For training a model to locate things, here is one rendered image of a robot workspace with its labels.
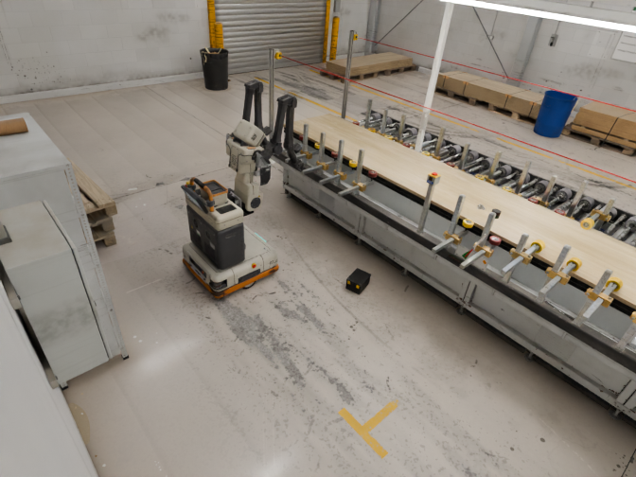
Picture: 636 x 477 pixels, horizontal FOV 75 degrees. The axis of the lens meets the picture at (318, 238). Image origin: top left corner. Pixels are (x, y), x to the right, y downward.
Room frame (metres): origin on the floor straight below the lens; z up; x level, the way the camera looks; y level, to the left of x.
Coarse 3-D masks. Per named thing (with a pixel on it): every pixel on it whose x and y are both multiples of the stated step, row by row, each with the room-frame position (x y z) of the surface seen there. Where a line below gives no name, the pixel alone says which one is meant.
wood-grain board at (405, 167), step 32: (320, 128) 4.47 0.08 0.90; (352, 128) 4.55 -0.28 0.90; (384, 160) 3.76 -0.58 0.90; (416, 160) 3.82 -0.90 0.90; (416, 192) 3.16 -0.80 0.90; (448, 192) 3.21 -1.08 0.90; (480, 192) 3.26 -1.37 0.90; (480, 224) 2.72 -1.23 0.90; (512, 224) 2.77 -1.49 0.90; (544, 224) 2.81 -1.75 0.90; (576, 224) 2.85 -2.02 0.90; (544, 256) 2.37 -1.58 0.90; (576, 256) 2.41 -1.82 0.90; (608, 256) 2.44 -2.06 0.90
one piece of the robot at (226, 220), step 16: (208, 192) 2.73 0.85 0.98; (192, 208) 2.91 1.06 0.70; (208, 208) 2.76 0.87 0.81; (224, 208) 2.78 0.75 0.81; (240, 208) 2.81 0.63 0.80; (192, 224) 2.93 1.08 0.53; (208, 224) 2.73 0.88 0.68; (224, 224) 2.66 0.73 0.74; (240, 224) 2.77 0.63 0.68; (192, 240) 2.96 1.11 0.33; (208, 240) 2.73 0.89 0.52; (224, 240) 2.65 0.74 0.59; (240, 240) 2.76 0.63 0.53; (208, 256) 2.76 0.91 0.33; (224, 256) 2.65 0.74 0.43; (240, 256) 2.75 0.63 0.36
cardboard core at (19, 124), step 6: (6, 120) 2.21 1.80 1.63; (12, 120) 2.22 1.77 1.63; (18, 120) 2.23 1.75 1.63; (24, 120) 2.25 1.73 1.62; (0, 126) 2.16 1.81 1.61; (6, 126) 2.18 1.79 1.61; (12, 126) 2.20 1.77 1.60; (18, 126) 2.21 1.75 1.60; (24, 126) 2.23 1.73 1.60; (0, 132) 2.15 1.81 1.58; (6, 132) 2.17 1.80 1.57; (12, 132) 2.19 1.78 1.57; (18, 132) 2.22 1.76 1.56
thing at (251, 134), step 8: (240, 120) 3.19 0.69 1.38; (240, 128) 3.13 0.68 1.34; (248, 128) 3.09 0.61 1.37; (256, 128) 3.09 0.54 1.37; (240, 136) 3.07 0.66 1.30; (248, 136) 3.03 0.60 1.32; (256, 136) 3.08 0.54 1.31; (264, 136) 3.13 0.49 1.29; (248, 144) 3.04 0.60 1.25; (256, 144) 3.08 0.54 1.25
